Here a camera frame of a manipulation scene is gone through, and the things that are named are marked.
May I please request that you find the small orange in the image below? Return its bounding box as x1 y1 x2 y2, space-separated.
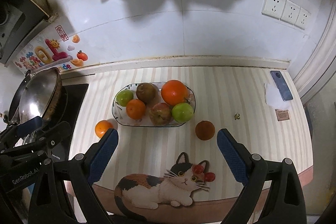
94 120 114 139
126 99 146 120

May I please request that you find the dark brownish orange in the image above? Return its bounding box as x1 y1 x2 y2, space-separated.
195 121 215 141

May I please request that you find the green apple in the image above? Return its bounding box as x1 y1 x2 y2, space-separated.
115 89 134 107
171 103 194 123

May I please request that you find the red yellow apple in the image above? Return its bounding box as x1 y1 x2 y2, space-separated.
149 103 172 126

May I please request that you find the steel wok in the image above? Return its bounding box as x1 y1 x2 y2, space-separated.
7 68 62 124

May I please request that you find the cherry tomato lower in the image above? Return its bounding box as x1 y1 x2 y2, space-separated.
204 172 216 182

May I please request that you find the cherry tomato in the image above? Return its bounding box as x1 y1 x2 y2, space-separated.
193 164 205 174
204 172 216 182

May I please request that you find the small brown label card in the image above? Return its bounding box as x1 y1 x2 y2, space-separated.
275 109 290 122

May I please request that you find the cherry tomato upper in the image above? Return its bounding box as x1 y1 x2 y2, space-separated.
193 164 205 174

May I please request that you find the white crumpled tissue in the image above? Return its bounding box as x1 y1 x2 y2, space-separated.
264 83 291 110

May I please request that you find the striped cat table mat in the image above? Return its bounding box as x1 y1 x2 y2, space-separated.
70 67 313 223

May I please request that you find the blue smartphone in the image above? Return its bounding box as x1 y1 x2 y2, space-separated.
270 71 293 101

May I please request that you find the floral oval ceramic plate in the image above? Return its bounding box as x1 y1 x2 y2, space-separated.
112 82 196 127

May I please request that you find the brownish red apple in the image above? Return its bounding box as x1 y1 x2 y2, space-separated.
135 83 157 104

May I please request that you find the large bright orange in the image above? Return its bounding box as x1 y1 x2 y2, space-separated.
161 80 189 106

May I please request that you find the colourful wall sticker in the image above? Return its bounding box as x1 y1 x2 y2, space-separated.
13 23 89 73

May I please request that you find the white wall socket strip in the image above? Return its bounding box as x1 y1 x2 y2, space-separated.
261 0 311 30

